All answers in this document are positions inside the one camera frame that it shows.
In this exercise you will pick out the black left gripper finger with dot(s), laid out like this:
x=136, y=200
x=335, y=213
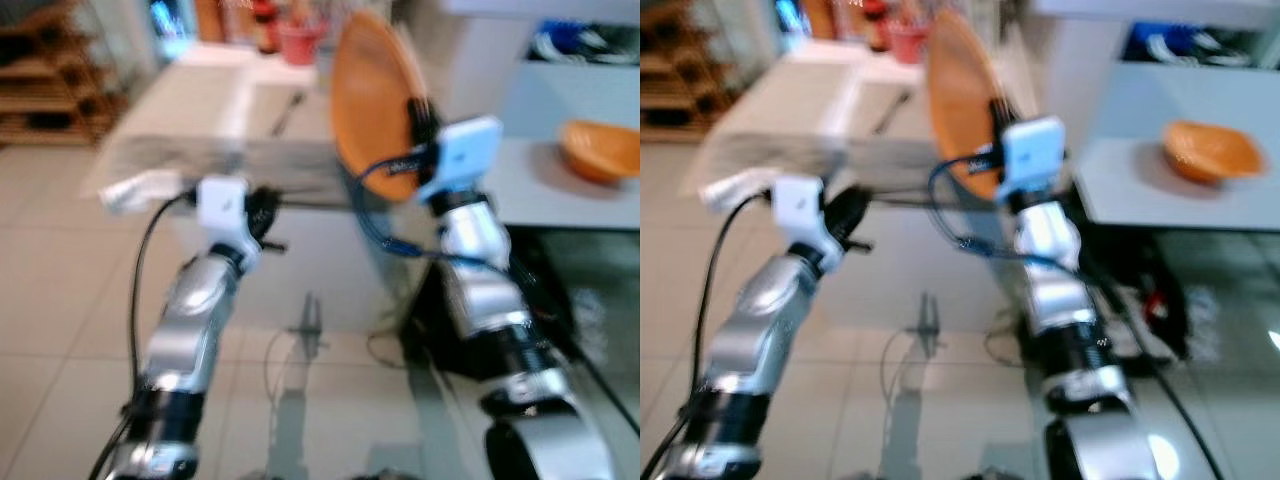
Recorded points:
x=857, y=200
x=271, y=200

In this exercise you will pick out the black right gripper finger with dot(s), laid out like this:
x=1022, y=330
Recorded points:
x=999, y=110
x=419, y=110

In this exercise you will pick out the orange plastic plate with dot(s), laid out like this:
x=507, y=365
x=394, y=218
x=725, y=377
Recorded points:
x=370, y=110
x=960, y=100

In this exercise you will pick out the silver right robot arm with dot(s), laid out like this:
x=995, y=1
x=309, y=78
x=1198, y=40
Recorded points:
x=1050, y=260
x=480, y=260

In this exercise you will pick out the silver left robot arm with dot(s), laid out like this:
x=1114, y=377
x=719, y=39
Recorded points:
x=760, y=330
x=190, y=330

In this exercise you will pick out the dark metal cutlery piece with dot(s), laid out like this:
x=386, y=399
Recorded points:
x=890, y=112
x=288, y=112

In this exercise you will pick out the dining table with pale tablecloth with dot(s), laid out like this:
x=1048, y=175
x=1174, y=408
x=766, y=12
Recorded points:
x=200, y=120
x=790, y=120

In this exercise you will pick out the white crumpled cloth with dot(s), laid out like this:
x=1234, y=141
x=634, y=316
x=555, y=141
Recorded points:
x=140, y=190
x=735, y=188

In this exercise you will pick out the red cup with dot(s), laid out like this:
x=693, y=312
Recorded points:
x=300, y=45
x=908, y=42

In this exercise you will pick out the white desk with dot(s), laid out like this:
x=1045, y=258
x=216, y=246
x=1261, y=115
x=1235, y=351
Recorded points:
x=1140, y=100
x=560, y=100

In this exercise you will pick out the dark bottle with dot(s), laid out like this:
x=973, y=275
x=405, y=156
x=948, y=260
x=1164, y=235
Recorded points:
x=265, y=30
x=877, y=25

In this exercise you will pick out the orange plastic bowl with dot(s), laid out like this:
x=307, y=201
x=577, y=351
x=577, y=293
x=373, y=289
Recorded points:
x=1210, y=150
x=600, y=150

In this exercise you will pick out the wooden slatted shelf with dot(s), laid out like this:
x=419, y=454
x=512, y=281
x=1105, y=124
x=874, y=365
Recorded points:
x=670, y=90
x=50, y=90

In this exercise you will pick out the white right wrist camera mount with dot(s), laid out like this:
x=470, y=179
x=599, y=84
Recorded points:
x=465, y=155
x=1035, y=150

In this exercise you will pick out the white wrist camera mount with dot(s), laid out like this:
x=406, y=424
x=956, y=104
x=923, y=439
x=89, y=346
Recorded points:
x=1035, y=150
x=465, y=155
x=222, y=205
x=800, y=210

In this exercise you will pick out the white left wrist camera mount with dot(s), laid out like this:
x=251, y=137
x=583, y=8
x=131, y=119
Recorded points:
x=222, y=205
x=800, y=210

